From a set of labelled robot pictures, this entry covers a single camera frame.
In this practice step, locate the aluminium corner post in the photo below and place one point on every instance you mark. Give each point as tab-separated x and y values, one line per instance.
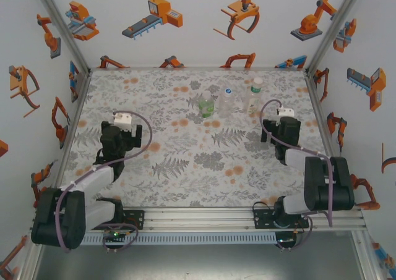
333	29
64	29

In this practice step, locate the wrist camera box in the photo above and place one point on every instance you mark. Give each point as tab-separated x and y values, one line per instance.
122	119
286	111

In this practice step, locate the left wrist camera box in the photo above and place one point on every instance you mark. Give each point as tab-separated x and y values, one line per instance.
122	119

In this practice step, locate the clear unlabelled plastic bottle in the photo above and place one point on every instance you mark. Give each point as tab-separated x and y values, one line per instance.
226	107

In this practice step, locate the wide aluminium base rail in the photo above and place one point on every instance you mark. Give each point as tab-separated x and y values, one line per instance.
198	218

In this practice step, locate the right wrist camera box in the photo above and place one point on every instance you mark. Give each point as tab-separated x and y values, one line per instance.
286	111

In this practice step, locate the small green circuit board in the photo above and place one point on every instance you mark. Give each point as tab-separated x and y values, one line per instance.
286	240
115	235

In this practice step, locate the aluminium table edge rail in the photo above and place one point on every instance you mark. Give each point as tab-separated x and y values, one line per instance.
81	100
316	100
198	68

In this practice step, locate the tall bottle dark green label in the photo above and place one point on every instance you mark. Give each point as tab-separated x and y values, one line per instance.
253	104

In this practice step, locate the blue bottle cap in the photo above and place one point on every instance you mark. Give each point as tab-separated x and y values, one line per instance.
229	91

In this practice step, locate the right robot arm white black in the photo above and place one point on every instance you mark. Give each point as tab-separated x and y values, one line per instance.
328	184

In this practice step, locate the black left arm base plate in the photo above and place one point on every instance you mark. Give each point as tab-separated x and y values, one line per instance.
136	219

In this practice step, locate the grey metal panel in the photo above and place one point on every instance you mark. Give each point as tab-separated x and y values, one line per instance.
198	264

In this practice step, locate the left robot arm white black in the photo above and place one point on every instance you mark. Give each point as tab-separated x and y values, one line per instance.
58	218

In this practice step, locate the white bottle cap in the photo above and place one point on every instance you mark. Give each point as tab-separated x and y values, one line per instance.
258	82

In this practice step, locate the floral patterned table mat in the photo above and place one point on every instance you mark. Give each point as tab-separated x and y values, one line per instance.
173	88

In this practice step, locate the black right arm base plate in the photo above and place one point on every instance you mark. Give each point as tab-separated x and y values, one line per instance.
261	219

